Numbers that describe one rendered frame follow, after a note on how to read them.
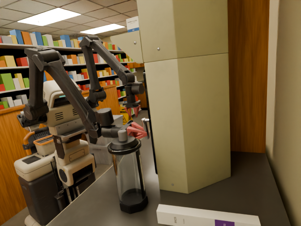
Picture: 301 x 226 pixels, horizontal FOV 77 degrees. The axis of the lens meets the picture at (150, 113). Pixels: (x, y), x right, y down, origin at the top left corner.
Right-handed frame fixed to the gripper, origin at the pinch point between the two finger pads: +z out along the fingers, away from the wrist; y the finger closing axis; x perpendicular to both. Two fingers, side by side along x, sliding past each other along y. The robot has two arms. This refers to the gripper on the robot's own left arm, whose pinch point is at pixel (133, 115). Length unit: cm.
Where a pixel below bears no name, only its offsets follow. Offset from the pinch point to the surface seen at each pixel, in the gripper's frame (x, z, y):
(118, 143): -59, -8, 26
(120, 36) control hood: -46, -40, 25
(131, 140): -56, -8, 30
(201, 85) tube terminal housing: -40, -22, 49
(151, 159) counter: -24.4, 16.1, 20.4
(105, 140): 111, 70, -117
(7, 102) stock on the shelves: 50, -6, -215
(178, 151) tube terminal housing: -46, -1, 41
